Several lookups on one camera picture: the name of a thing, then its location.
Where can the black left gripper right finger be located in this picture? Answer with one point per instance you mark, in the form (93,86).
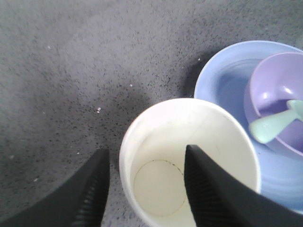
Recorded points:
(217,199)

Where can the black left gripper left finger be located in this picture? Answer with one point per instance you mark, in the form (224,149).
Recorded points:
(79,202)

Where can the brown paper cup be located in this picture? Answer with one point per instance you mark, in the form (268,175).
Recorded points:
(153,157)

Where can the pale green ceramic spoon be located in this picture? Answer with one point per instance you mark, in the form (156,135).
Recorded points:
(267,128)

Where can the purple plastic bowl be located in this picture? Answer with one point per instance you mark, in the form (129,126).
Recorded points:
(275,80)

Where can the light blue plate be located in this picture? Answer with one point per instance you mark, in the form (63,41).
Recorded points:
(222,81)

